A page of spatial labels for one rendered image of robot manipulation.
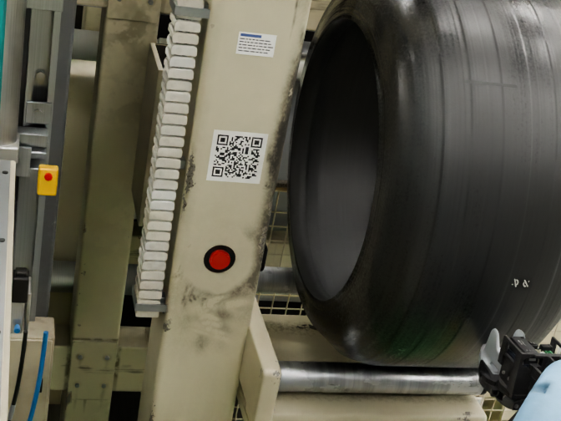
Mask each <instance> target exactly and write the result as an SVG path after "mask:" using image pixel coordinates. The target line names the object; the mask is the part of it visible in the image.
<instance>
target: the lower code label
mask: <svg viewBox="0 0 561 421"><path fill-rule="evenodd" d="M267 140H268V134H259V133H249V132H239V131H229V130H218V129H214V134H213V140H212V145H211V151H210V161H209V166H208V172H207V177H206V180H214V181H227V182H239V183H251V184H259V183H260V177H261V171H262V167H263V162H264V158H265V149H266V144H267Z"/></svg>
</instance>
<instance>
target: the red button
mask: <svg viewBox="0 0 561 421"><path fill-rule="evenodd" d="M209 261H210V265H211V266H212V267H213V268H214V269H217V270H221V269H224V268H226V267H227V266H228V265H229V264H230V255H229V253H228V252H227V251H225V250H216V251H213V252H212V253H211V255H210V259H209Z"/></svg>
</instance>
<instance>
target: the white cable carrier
mask: <svg viewBox="0 0 561 421"><path fill-rule="evenodd" d="M174 1H175V4H176V6H183V7H191V8H204V9H208V8H209V4H208V3H207V2H206V1H204V0H174ZM169 18H170V19H171V21H172V22H171V23H169V27H168V30H169V34H168V36H167V43H168V46H167V47H166V49H165V54H166V56H167V57H166V58H165V59H164V66H165V68H164V70H163V73H162V76H163V78H164V79H163V80H162V82H161V88H162V91H160V94H159V98H160V102H159V105H158V110H159V113H158V114H157V122H158V123H157V124H156V126H155V131H156V135H155V136H154V146H153V149H152V152H153V156H152V157H151V164H152V166H150V169H149V173H150V177H149V180H148V184H149V187H148V188H147V197H146V201H145V204H146V207H145V208H144V215H145V217H144V219H143V224H144V227H143V228H142V235H143V236H141V239H140V243H141V246H140V247H139V258H138V263H139V264H138V266H137V275H136V277H135V281H136V284H135V285H134V292H135V297H136V302H137V303H143V304H165V294H164V292H162V291H161V290H162V289H163V285H164V283H163V280H164V270H165V267H166V263H165V261H166V260H167V256H168V253H167V250H168V249H169V239H170V232H169V231H171V226H172V224H171V221H172V220H173V210H174V200H175V197H176V192H175V190H177V187H178V181H177V179H178V178H179V169H182V170H184V168H185V161H186V160H185V157H184V156H183V155H182V148H181V147H183V146H184V137H183V136H185V125H186V124H187V116H186V114H188V113H189V105H188V103H189V102H190V92H189V91H191V89H192V83H191V80H192V79H193V77H194V71H193V68H194V67H195V58H194V57H195V56H196V54H197V48H196V46H195V45H197V44H198V42H199V36H198V34H197V33H199V32H200V22H199V21H201V19H202V18H193V17H186V16H178V15H174V13H173V11H171V13H170V17H169ZM181 102H183V103H181ZM135 316H136V317H159V312H139V311H135Z"/></svg>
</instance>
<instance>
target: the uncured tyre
mask: <svg viewBox="0 0 561 421"><path fill-rule="evenodd" d="M464 79H466V80H474V81H483V82H490V83H499V84H515V85H517V88H510V87H502V86H493V85H485V84H470V83H464ZM287 224H288V237H289V246H290V254H291V265H292V270H293V274H294V278H295V283H296V289H297V291H298V295H299V298H300V300H301V304H302V306H303V308H304V310H305V313H306V315H307V316H308V318H309V320H310V321H311V323H312V325H313V326H314V327H315V328H316V329H317V330H318V331H319V332H320V334H321V335H322V336H323V337H324V338H325V339H326V340H327V341H328V342H329V343H330V344H331V345H332V346H333V347H334V348H335V349H336V350H337V351H338V352H339V353H340V354H341V355H343V356H344V357H346V358H350V359H352V360H355V361H358V362H361V363H365V364H368V365H372V366H394V367H430V368H478V360H479V353H480V349H481V346H482V345H483V344H486V343H487V341H488V338H489V335H490V333H491V331H492V330H493V329H494V328H496V329H497V330H498V333H499V347H501V346H502V343H503V336H504V335H507V336H508V337H509V338H510V337H512V336H513V334H514V333H515V332H516V330H518V329H520V330H522V331H523V333H524V335H525V339H526V340H527V341H529V342H536V343H537V344H538V345H539V344H540V343H541V342H542V341H543V340H544V339H545V338H546V337H547V335H548V334H549V333H550V332H551V331H552V330H553V328H554V327H555V326H556V325H557V324H558V322H559V321H560V320H561V0H331V2H330V3H329V5H328V6H327V8H326V10H325V12H324V13H323V15H322V17H321V20H320V22H319V23H318V25H317V28H316V31H315V33H314V36H313V38H312V40H311V45H310V47H309V50H308V53H307V55H306V61H305V63H304V67H303V70H302V74H301V80H300V83H299V88H298V92H297V96H296V105H295V110H294V115H293V120H292V127H291V140H290V149H289V159H288V173H287ZM513 274H516V275H533V276H534V278H533V282H532V284H531V287H530V289H529V291H528V292H516V291H507V289H508V286H509V283H510V281H511V278H512V276H513Z"/></svg>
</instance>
